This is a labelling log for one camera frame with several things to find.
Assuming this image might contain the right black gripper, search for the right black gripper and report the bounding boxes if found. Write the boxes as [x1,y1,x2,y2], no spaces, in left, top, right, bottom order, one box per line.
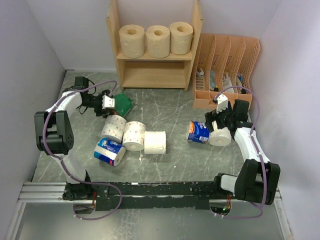
[205,101,235,133]

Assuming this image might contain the green brown paper roll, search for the green brown paper roll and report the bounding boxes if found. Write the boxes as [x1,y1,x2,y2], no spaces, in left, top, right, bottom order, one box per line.
[110,91,133,118]

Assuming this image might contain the beige paper roll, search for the beige paper roll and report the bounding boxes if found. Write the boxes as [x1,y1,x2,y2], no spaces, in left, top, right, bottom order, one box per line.
[119,24,145,59]
[146,25,171,59]
[169,21,193,55]

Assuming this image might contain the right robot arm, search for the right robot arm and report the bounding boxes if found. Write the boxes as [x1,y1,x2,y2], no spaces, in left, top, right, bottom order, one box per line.
[205,94,281,205]

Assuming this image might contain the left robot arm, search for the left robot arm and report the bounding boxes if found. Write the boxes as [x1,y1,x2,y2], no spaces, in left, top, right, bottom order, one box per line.
[34,76,116,201]

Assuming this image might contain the wooden two-tier shelf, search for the wooden two-tier shelf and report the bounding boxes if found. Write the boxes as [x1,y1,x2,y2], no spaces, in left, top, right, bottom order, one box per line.
[106,0,204,91]

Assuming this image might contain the blue wrapped roll right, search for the blue wrapped roll right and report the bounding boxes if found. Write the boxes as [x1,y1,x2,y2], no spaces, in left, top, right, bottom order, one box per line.
[186,121,210,144]

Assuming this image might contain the blue wrapped roll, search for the blue wrapped roll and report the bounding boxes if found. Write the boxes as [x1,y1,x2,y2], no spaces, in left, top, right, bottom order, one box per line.
[93,137,126,167]
[186,121,210,144]

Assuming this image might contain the plain white roll right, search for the plain white roll right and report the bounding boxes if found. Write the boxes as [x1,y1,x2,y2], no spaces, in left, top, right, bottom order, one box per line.
[208,127,232,147]

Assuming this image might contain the plain white roll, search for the plain white roll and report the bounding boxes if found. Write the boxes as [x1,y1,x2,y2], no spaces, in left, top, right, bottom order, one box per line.
[208,127,232,147]
[144,131,167,155]

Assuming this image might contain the pink dotted roll left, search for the pink dotted roll left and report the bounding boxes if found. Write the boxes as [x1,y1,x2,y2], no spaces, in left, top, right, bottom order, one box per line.
[100,115,127,144]

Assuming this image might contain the pink dotted roll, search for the pink dotted roll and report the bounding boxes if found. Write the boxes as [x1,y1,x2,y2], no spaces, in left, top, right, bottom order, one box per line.
[122,121,146,151]
[100,115,127,144]

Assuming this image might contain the papers in organizer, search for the papers in organizer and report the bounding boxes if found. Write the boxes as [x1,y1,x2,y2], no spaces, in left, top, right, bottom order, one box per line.
[222,72,235,94]

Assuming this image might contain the white item in organizer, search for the white item in organizer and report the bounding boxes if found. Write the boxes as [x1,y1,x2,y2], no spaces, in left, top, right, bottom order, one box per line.
[196,69,205,78]

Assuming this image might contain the blue item in organizer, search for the blue item in organizer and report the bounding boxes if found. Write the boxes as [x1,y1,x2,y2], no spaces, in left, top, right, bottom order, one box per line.
[209,70,219,92]

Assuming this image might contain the dark items in organizer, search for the dark items in organizer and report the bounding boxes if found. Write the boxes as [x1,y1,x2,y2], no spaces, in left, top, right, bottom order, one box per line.
[236,73,247,94]

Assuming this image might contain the pink dotted roll right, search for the pink dotted roll right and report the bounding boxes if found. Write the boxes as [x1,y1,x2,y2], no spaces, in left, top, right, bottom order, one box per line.
[122,121,146,151]

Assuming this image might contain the blue wrapped roll left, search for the blue wrapped roll left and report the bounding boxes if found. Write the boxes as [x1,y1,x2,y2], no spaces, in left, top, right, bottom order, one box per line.
[93,137,126,167]

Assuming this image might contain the orange plastic file organizer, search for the orange plastic file organizer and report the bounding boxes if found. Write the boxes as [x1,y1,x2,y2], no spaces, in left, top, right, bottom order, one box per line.
[191,33,261,110]

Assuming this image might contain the plain white roll centre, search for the plain white roll centre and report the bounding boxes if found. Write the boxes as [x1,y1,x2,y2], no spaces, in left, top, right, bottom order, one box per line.
[144,131,167,155]

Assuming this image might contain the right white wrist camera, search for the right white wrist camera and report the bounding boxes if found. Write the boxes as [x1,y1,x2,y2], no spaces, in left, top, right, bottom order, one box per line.
[216,94,229,113]

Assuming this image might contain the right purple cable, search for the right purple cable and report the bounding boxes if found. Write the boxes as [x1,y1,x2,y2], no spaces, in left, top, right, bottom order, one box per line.
[211,85,267,219]

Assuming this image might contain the purple cable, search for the purple cable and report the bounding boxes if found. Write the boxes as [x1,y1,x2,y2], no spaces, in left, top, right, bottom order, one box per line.
[211,85,267,219]
[41,79,124,221]

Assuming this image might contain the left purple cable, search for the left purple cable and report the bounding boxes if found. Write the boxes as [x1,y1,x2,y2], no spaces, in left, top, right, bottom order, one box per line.
[41,79,124,221]

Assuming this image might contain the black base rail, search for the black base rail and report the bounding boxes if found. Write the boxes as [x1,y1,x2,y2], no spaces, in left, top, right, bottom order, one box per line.
[62,181,233,211]

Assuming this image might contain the aluminium extrusion rail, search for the aluminium extrusion rail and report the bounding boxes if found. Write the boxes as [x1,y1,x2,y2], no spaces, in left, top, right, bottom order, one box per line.
[17,181,283,202]

